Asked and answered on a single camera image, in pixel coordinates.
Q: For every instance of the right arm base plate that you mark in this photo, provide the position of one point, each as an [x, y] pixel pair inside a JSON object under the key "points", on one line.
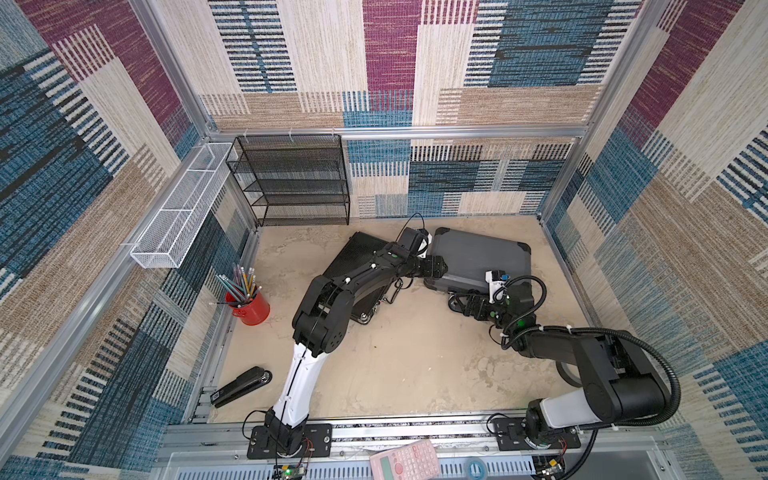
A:
{"points": [[515, 433]]}

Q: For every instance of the black mesh shelf rack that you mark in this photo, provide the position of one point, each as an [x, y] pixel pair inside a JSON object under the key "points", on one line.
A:
{"points": [[291, 180]]}

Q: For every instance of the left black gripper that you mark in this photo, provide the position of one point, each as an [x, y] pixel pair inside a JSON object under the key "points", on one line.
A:
{"points": [[432, 266]]}

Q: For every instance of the grey poker set case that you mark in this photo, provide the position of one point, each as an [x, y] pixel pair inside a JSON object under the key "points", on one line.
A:
{"points": [[469, 256]]}

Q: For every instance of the red pencil cup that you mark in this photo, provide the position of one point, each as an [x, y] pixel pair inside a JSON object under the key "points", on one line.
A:
{"points": [[252, 313]]}

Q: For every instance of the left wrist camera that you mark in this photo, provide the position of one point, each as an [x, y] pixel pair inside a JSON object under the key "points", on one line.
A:
{"points": [[418, 241]]}

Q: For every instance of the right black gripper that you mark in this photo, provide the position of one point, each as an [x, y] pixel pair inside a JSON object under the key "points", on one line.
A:
{"points": [[468, 302]]}

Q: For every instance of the white wire mesh basket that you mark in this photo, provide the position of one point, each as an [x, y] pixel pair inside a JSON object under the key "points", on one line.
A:
{"points": [[173, 229]]}

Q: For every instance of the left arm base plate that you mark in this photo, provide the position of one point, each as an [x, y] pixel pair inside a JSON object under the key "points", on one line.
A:
{"points": [[277, 441]]}

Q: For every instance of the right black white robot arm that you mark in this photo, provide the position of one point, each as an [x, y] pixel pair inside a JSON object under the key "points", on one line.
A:
{"points": [[621, 380]]}

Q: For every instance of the black stapler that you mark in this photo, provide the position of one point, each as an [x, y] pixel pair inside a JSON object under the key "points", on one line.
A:
{"points": [[250, 380]]}

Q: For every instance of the blue tape roll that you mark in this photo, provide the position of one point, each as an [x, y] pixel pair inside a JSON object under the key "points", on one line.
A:
{"points": [[475, 469]]}

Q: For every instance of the bundle of coloured pencils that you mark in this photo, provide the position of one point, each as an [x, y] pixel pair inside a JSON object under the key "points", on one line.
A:
{"points": [[240, 287]]}

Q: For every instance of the pink calculator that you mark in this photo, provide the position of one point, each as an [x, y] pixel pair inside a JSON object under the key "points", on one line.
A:
{"points": [[415, 461]]}

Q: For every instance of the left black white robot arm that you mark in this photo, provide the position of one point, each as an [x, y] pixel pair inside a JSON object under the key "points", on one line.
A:
{"points": [[321, 322]]}

